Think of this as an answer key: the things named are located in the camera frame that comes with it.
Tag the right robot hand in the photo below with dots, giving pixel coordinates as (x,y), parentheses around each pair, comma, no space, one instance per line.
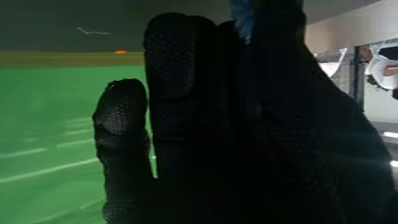
(260,140)

